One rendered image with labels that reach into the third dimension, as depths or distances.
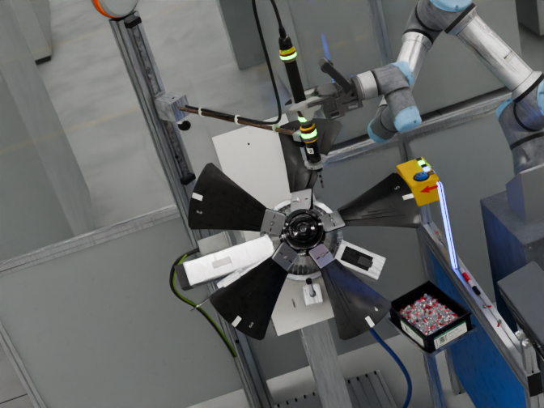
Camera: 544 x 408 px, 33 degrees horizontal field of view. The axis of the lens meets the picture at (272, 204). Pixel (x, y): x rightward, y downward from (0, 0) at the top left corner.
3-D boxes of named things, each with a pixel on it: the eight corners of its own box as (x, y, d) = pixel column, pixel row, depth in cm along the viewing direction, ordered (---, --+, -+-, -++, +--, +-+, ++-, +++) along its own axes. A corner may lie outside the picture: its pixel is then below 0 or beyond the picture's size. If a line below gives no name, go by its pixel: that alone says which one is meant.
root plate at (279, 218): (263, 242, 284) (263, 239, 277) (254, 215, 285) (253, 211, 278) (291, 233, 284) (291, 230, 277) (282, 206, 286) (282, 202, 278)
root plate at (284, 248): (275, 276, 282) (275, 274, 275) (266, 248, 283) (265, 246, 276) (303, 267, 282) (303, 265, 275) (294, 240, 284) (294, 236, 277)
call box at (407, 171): (401, 189, 326) (395, 164, 320) (427, 180, 326) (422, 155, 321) (415, 211, 312) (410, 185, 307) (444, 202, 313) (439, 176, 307)
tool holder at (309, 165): (295, 166, 272) (287, 138, 267) (310, 154, 276) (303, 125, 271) (317, 172, 266) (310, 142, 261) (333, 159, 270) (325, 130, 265)
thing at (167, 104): (158, 120, 312) (150, 98, 307) (172, 110, 315) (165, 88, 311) (177, 125, 305) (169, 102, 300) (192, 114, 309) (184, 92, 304)
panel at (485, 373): (455, 372, 364) (428, 238, 330) (456, 371, 364) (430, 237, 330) (550, 535, 294) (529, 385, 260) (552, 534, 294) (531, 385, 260)
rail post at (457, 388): (452, 389, 374) (419, 233, 333) (461, 386, 374) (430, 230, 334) (455, 396, 370) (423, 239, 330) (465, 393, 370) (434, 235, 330)
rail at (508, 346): (419, 233, 333) (416, 215, 329) (430, 230, 334) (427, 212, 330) (529, 397, 256) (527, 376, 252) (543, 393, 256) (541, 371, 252)
